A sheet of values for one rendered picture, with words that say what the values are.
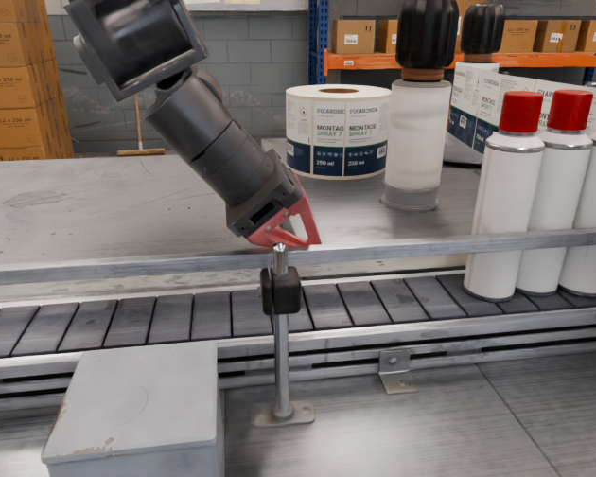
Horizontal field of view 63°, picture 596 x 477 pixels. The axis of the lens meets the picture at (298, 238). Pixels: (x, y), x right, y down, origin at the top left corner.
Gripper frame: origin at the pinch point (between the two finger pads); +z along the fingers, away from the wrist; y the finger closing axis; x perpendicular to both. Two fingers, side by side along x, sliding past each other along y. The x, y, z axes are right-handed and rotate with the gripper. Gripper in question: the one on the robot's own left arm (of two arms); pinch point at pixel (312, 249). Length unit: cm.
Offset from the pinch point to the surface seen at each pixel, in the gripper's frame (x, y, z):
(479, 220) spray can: -14.4, -1.5, 8.4
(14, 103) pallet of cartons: 127, 295, -62
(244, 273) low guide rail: 7.3, 1.9, -1.8
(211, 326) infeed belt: 11.6, -3.5, -2.2
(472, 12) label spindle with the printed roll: -46, 58, 11
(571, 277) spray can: -18.5, -3.1, 20.1
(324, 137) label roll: -8.0, 41.4, 5.3
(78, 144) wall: 172, 440, -20
